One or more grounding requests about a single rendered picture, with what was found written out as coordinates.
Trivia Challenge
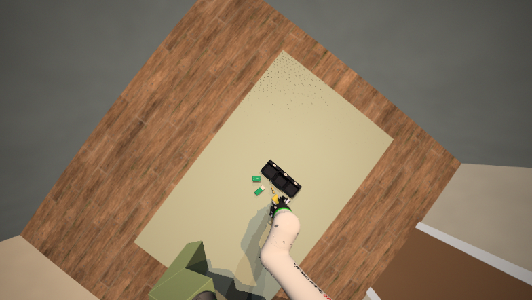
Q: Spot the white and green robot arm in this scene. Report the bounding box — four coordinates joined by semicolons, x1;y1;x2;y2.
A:
192;204;332;300

